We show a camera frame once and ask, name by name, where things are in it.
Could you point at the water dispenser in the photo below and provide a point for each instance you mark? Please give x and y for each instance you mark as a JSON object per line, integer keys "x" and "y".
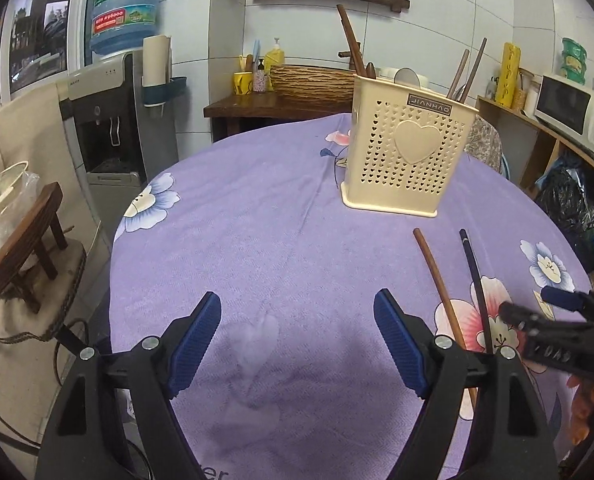
{"x": 122, "y": 125}

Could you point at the blue water jug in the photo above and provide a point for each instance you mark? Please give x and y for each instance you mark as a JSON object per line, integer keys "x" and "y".
{"x": 124, "y": 5}

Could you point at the photo wall poster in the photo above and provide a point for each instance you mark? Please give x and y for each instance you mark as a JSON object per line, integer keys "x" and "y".
{"x": 32, "y": 35}

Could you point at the light blue utensil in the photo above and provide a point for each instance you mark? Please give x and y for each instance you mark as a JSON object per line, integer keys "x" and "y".
{"x": 257, "y": 55}

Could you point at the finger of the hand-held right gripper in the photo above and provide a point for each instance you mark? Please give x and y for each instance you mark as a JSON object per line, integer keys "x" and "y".
{"x": 519, "y": 316}
{"x": 562, "y": 299}

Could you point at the yellow cup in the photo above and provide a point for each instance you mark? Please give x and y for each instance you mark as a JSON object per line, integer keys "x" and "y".
{"x": 243, "y": 84}

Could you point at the black trash bag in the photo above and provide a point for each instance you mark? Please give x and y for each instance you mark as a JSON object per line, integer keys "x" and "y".
{"x": 567, "y": 210}

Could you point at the stack of green containers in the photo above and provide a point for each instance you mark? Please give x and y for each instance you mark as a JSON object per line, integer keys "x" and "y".
{"x": 574, "y": 62}

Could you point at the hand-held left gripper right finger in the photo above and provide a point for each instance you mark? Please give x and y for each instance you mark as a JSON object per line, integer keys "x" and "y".
{"x": 399, "y": 345}

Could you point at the small wooden stool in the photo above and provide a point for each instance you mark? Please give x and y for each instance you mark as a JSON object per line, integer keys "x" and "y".
{"x": 27, "y": 240}

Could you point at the beige round cushion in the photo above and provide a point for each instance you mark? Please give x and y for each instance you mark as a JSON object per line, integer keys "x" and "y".
{"x": 52, "y": 290}

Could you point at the yellow dish soap bottle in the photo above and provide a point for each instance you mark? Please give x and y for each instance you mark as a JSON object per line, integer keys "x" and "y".
{"x": 276, "y": 57}

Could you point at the white microwave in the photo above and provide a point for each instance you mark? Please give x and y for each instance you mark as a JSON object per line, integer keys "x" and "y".
{"x": 562, "y": 105}

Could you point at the dark wooden side table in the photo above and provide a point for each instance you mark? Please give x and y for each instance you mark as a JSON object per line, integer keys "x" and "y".
{"x": 257, "y": 110}

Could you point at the white jar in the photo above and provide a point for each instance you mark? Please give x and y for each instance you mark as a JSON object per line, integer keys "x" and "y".
{"x": 531, "y": 100}

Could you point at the cream perforated utensil holder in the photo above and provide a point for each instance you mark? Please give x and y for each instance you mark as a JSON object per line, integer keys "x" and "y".
{"x": 407, "y": 160}

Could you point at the wooden shelf unit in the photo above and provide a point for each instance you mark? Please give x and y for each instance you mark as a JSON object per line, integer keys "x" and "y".
{"x": 542, "y": 150}

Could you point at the yellow canister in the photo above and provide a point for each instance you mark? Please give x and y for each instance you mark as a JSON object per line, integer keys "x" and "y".
{"x": 507, "y": 72}

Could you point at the person's right hand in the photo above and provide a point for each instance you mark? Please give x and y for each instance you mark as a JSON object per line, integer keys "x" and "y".
{"x": 584, "y": 405}

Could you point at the teal cup holder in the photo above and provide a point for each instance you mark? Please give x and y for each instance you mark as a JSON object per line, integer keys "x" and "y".
{"x": 174, "y": 89}

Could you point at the brown wooden pole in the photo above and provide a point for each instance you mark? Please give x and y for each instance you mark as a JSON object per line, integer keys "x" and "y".
{"x": 351, "y": 40}

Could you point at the small floral pump bottle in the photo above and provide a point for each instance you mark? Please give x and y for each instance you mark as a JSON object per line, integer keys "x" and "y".
{"x": 260, "y": 79}

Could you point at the wicker basket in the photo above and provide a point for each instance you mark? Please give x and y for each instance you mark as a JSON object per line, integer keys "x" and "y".
{"x": 312, "y": 82}

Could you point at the thin dark chopstick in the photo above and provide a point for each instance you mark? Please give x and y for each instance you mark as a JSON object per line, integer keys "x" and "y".
{"x": 474, "y": 280}

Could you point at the chair with floral cover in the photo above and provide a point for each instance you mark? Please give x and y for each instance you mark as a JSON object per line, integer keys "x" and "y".
{"x": 487, "y": 142}

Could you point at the purple floral tablecloth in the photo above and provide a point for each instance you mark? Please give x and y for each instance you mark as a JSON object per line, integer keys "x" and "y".
{"x": 277, "y": 235}

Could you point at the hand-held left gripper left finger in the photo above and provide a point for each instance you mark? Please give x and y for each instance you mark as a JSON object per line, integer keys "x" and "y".
{"x": 197, "y": 340}

